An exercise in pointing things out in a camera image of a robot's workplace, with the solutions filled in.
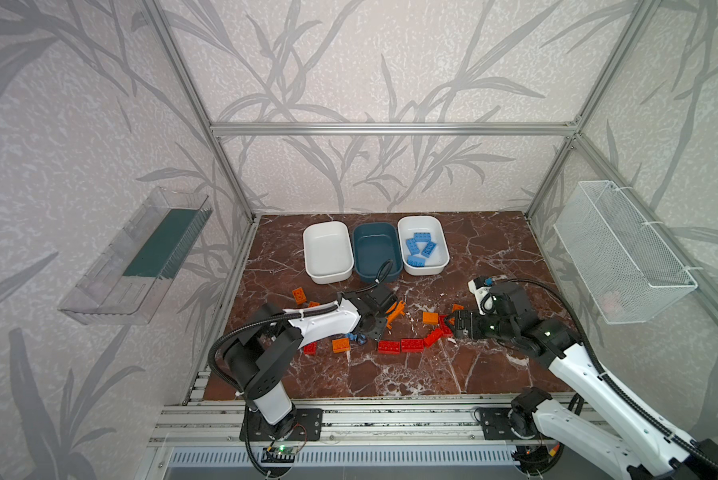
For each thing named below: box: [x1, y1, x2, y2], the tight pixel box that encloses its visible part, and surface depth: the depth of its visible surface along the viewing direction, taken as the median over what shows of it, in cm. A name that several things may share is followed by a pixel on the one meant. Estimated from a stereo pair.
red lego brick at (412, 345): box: [401, 339, 424, 353], surface depth 88 cm
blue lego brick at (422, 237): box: [414, 232, 431, 242], surface depth 114 cm
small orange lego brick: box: [292, 287, 307, 305], surface depth 98 cm
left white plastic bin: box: [303, 221, 354, 285], surface depth 110 cm
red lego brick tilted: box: [423, 328, 444, 347], surface depth 88 cm
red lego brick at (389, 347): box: [378, 340, 401, 355], surface depth 88 cm
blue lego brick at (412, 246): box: [405, 238, 421, 255], surface depth 111 cm
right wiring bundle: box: [511, 443, 565, 475], surface depth 71 cm
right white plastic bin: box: [398, 216, 450, 276], surface depth 110 cm
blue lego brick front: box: [421, 241, 437, 258], surface depth 110 cm
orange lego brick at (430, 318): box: [422, 312, 439, 325], surface depth 93 cm
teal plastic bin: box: [353, 222, 403, 283], surface depth 111 cm
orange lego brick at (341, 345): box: [332, 338, 351, 353], surface depth 88 cm
